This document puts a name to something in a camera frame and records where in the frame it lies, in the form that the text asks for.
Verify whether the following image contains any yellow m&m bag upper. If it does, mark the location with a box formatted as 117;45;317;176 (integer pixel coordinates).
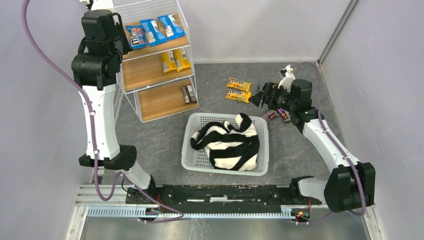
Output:
226;77;252;93

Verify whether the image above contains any white wire wooden shelf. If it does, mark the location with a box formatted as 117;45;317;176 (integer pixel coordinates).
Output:
111;0;199;123

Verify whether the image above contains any black and white striped cloth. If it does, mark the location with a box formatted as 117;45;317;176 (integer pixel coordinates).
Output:
190;113;260;172

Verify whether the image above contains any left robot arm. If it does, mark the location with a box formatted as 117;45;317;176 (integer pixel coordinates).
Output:
71;9;156;201

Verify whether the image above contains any white plastic basket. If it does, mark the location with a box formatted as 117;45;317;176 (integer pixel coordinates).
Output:
181;112;269;177

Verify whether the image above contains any yellow m&m bag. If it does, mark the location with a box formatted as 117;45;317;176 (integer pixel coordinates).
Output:
226;77;252;93
225;88;252;104

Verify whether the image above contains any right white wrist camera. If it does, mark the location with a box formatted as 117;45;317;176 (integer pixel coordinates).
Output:
278;65;296;92

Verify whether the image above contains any yellow candy bag on shelf right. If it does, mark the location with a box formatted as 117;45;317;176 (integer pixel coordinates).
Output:
173;48;192;72

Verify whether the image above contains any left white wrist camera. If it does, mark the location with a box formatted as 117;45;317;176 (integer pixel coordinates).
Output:
79;0;114;11

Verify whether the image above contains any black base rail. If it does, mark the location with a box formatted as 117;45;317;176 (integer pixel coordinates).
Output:
125;184;322;215

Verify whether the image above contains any blue candy bag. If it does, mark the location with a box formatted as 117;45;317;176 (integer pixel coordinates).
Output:
139;19;168;47
158;14;185;41

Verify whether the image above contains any yellow candy bag on shelf left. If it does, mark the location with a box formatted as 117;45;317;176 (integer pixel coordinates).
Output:
160;50;178;74

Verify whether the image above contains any brown candy bag on shelf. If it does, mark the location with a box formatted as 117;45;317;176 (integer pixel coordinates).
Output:
180;84;198;105

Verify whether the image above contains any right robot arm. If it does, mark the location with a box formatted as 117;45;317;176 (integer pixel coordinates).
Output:
249;79;376;213

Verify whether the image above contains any yellow m&m bag lower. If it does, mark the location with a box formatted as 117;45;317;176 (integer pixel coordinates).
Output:
225;88;252;104

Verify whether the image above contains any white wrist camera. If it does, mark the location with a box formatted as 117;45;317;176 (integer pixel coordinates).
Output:
278;65;296;92
79;0;114;11

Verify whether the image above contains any yellow candy bag on shelf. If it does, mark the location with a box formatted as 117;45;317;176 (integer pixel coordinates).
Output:
160;50;178;74
173;48;192;72

